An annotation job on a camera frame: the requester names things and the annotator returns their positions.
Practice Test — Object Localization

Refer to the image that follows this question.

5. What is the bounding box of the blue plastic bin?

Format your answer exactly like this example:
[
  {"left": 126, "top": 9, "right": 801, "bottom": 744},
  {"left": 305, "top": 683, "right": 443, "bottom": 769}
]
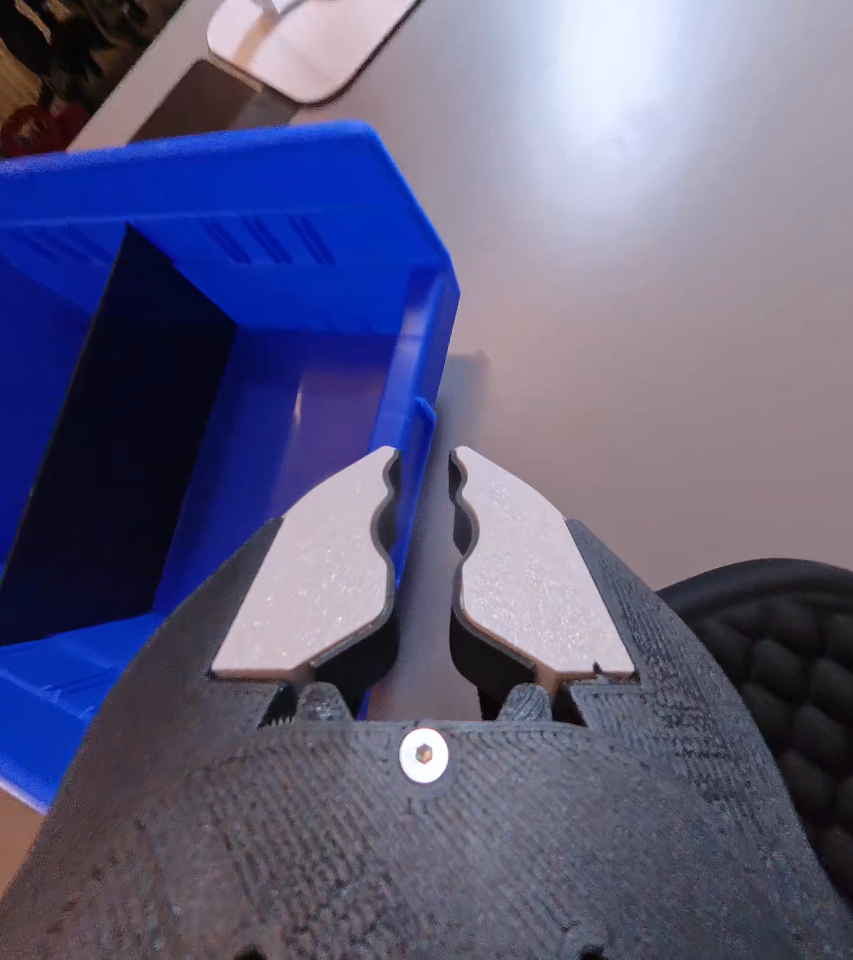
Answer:
[{"left": 0, "top": 120, "right": 463, "bottom": 815}]

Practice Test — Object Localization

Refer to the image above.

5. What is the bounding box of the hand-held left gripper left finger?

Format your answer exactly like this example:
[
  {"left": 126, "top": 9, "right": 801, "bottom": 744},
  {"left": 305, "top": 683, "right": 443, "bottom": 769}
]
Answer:
[{"left": 211, "top": 446, "right": 403, "bottom": 725}]

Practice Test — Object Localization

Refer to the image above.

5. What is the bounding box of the black office chair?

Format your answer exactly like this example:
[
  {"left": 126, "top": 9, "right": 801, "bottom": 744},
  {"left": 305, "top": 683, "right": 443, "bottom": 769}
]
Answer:
[{"left": 655, "top": 557, "right": 853, "bottom": 960}]

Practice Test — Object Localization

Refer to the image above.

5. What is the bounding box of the silver monitor stand base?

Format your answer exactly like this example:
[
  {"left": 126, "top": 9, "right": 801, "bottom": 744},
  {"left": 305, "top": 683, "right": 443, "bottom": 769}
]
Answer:
[{"left": 205, "top": 0, "right": 425, "bottom": 108}]

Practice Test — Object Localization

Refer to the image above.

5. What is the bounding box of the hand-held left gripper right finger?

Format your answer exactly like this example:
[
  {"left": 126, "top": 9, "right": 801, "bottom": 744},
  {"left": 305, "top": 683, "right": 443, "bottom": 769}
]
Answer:
[{"left": 447, "top": 446, "right": 639, "bottom": 725}]

